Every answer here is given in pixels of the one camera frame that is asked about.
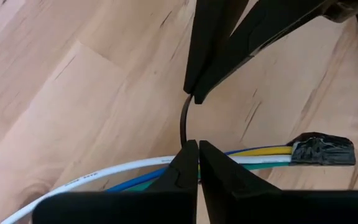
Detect multicolour wire bundle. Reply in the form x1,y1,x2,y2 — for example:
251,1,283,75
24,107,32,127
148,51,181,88
0,132,357,224

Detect black zip tie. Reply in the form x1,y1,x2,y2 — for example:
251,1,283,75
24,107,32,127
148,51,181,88
180,94,195,149

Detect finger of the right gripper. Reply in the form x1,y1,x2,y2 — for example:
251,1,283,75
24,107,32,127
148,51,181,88
183,0,250,95
193,0,338,105

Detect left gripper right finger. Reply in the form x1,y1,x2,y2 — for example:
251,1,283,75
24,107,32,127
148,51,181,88
199,139,358,224

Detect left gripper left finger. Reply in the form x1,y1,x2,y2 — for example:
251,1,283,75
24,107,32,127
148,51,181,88
32,139,199,224

